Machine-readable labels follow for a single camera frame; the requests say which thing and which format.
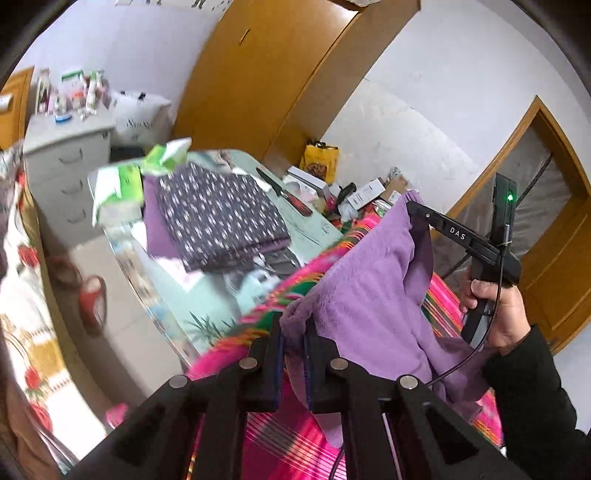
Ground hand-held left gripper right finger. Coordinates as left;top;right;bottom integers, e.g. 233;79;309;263
302;323;532;480

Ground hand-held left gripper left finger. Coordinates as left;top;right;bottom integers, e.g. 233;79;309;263
65;314;284;480

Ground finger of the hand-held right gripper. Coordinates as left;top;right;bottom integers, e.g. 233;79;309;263
405;200;445;228

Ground purple fleece garment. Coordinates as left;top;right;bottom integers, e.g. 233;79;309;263
279;191;498;449

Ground person's right forearm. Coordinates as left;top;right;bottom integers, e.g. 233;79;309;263
482;324;591;467

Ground person's right hand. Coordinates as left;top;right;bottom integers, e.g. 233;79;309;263
458;277;533;357

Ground white carton box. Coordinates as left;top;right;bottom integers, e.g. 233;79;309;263
346;179;386;209

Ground pink plaid cloth cover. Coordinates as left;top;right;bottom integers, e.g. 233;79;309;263
185;203;509;480

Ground wooden door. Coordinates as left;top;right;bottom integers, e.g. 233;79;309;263
515;182;591;356

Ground clear plastic door curtain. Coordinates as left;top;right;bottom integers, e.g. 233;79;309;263
431;127;573;287

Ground scissors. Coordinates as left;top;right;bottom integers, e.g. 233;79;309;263
256;250;302;278

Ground yellow printed bag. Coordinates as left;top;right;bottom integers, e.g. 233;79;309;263
299;140;340;183

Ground white appliance box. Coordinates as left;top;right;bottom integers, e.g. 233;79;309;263
286;165;329;197

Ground kitchen knife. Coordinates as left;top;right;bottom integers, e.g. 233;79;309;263
255;167;315;219

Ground folded dark dotted cloth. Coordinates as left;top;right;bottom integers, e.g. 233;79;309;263
154;164;291;273

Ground pink slipper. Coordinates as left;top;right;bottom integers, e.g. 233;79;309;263
106;403;131;428

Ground folded purple cloth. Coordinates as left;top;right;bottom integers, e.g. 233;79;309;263
142;175;185;260

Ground red slipper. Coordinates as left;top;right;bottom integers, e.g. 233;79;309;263
78;276;108;335
46;256;85;289

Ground wooden wardrobe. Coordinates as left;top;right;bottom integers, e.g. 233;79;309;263
173;0;422;162

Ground green white plastic packet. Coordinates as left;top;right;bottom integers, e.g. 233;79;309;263
90;164;145;227
143;137;193;176

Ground floral bed sheet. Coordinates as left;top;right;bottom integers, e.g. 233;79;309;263
0;141;114;467

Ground brown cloth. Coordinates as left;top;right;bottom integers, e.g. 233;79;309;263
0;318;63;480

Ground white printed bag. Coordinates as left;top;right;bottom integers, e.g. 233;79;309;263
111;89;172;146

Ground white drawer cabinet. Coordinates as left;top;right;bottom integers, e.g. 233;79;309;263
23;111;116;252

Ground cluster of bottles and jars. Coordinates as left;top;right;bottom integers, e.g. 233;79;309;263
34;68;114;124

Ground wooden board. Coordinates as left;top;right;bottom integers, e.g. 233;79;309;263
0;66;36;151

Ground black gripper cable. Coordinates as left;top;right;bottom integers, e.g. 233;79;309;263
427;247;509;386

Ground wooden door frame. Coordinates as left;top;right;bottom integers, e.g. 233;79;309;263
443;95;591;222

